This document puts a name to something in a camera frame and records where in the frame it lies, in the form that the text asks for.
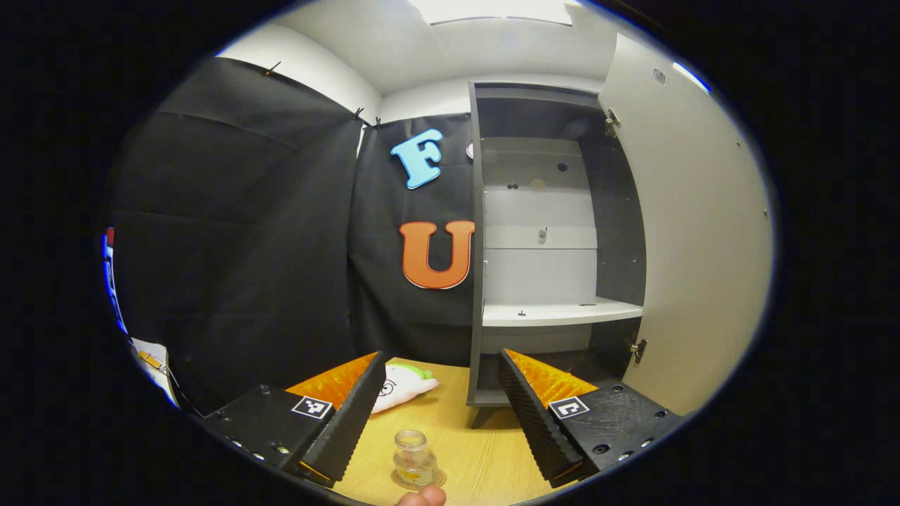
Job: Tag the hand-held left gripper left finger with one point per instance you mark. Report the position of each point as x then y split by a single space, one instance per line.
351 422

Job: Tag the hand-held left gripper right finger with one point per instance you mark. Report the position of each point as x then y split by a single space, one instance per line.
531 422

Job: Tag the clear glass bottle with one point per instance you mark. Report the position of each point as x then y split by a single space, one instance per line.
413 457

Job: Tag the beige cabinet door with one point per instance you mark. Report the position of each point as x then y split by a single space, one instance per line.
703 246

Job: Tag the white cabinet shelf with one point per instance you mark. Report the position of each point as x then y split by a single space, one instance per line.
555 313

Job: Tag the metal door hinge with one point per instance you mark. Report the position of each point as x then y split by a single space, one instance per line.
612 121
638 350

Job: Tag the white plush toy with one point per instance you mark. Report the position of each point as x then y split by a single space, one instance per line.
404 388

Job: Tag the black backdrop cloth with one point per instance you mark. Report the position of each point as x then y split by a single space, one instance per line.
232 246

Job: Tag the large ceiling light panel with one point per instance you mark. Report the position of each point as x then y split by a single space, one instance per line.
492 10

